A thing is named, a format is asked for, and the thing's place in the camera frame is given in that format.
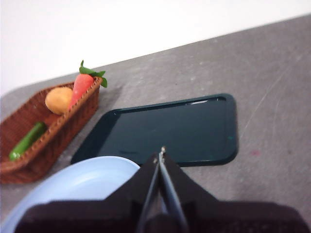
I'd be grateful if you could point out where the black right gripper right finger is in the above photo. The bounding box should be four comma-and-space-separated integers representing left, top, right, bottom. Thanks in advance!
160, 147, 308, 233

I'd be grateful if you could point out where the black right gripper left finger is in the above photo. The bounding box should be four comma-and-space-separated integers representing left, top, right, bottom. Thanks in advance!
14, 151, 161, 233

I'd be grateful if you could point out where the light blue round plate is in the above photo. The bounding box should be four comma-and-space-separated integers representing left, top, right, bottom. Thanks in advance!
0, 156, 141, 233

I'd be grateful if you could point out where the green pepper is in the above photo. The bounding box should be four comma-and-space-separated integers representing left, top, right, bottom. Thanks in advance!
9, 122, 47, 161

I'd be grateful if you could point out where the brown wicker basket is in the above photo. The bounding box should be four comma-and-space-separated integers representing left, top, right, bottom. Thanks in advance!
0, 76, 104, 184

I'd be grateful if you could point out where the dark green rectangular tray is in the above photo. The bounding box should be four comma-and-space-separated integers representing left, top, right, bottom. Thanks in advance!
70, 93, 239, 168

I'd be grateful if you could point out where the yellow-brown potato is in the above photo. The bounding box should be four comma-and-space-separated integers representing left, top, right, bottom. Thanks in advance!
45, 87, 74, 115

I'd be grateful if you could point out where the orange carrot with green leaves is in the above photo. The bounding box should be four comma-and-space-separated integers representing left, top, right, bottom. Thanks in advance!
68, 60, 108, 111

